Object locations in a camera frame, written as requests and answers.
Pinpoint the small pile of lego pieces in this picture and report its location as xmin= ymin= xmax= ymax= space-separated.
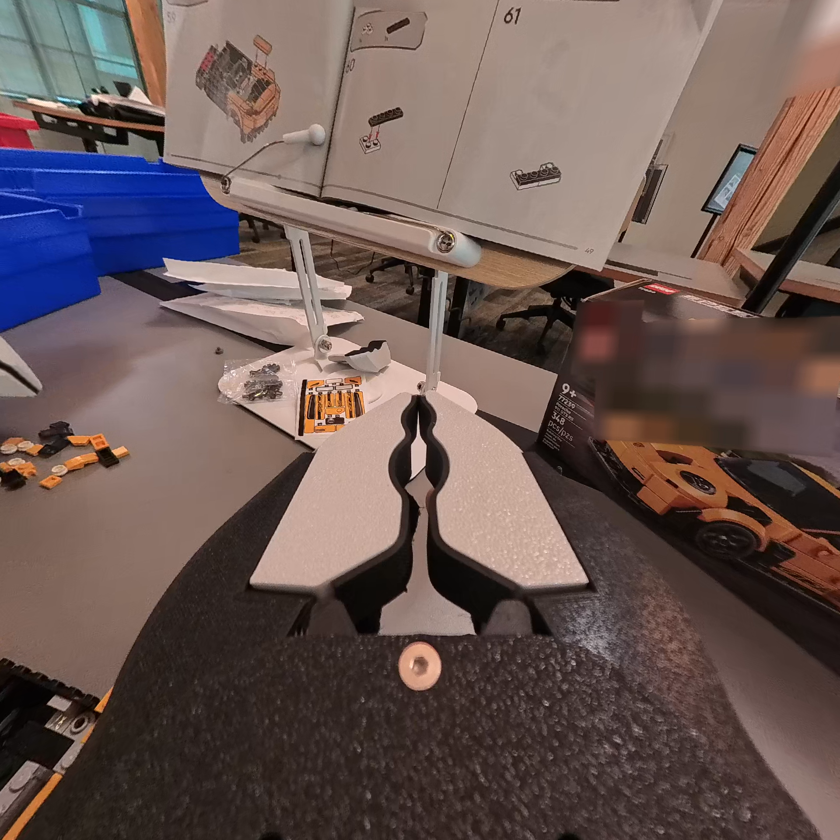
xmin=0 ymin=420 xmax=131 ymax=491

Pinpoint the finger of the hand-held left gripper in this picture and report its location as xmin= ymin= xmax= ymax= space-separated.
xmin=0 ymin=338 xmax=44 ymax=399

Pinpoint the white book stand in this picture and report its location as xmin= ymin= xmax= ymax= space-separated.
xmin=200 ymin=123 xmax=573 ymax=476

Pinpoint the black slanted pole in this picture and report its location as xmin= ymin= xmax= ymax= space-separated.
xmin=745 ymin=154 xmax=840 ymax=316

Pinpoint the black lego set box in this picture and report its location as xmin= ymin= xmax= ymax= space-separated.
xmin=537 ymin=279 xmax=840 ymax=621

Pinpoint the blue plastic bin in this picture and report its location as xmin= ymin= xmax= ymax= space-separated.
xmin=0 ymin=190 xmax=101 ymax=332
xmin=0 ymin=147 xmax=242 ymax=275

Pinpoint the monitor on stand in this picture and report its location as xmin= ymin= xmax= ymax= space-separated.
xmin=701 ymin=143 xmax=760 ymax=253

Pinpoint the white paper bag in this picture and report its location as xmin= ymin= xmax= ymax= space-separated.
xmin=159 ymin=292 xmax=366 ymax=347
xmin=163 ymin=258 xmax=353 ymax=303

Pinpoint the wooden post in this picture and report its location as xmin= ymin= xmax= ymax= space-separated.
xmin=696 ymin=85 xmax=840 ymax=280
xmin=125 ymin=0 xmax=168 ymax=107

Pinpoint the orange sticker sheet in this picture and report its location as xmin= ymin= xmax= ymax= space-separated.
xmin=297 ymin=374 xmax=368 ymax=438

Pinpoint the lego instruction booklet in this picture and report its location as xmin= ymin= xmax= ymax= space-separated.
xmin=163 ymin=0 xmax=724 ymax=272

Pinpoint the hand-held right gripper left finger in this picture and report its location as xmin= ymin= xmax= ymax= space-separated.
xmin=249 ymin=394 xmax=421 ymax=634

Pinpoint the grey desk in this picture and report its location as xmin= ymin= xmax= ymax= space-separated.
xmin=731 ymin=246 xmax=840 ymax=304
xmin=600 ymin=243 xmax=744 ymax=304

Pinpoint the black office chair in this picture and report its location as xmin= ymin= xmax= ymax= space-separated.
xmin=495 ymin=269 xmax=614 ymax=355
xmin=364 ymin=256 xmax=421 ymax=296

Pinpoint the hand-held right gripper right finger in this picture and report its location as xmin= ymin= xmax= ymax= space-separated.
xmin=420 ymin=392 xmax=592 ymax=634

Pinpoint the partly built black model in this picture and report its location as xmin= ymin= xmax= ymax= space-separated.
xmin=0 ymin=658 xmax=114 ymax=840

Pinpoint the clear bag of black parts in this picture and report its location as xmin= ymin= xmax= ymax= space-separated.
xmin=217 ymin=357 xmax=291 ymax=406

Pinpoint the red plastic bin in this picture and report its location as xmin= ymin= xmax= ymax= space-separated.
xmin=0 ymin=112 xmax=40 ymax=150

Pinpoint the cluttered desk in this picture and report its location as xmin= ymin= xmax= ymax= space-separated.
xmin=13 ymin=82 xmax=166 ymax=156

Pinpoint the black wall device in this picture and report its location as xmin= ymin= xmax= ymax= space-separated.
xmin=633 ymin=164 xmax=670 ymax=227

